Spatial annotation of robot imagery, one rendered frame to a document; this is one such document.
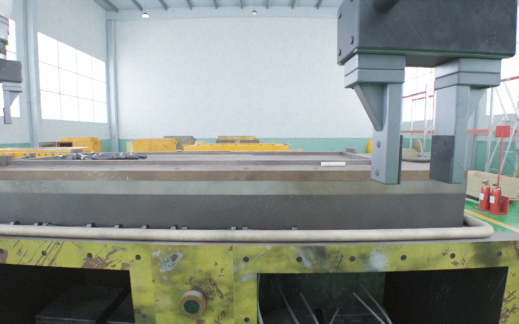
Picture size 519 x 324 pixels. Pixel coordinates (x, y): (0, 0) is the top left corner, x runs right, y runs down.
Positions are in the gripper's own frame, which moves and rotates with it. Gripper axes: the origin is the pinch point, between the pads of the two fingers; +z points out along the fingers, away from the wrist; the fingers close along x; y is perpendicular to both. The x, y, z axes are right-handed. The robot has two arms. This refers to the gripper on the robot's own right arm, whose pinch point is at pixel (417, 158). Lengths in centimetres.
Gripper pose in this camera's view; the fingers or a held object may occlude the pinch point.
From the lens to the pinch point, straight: 25.2
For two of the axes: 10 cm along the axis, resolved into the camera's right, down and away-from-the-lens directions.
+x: 10.0, 0.0, 0.1
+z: 0.0, 9.9, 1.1
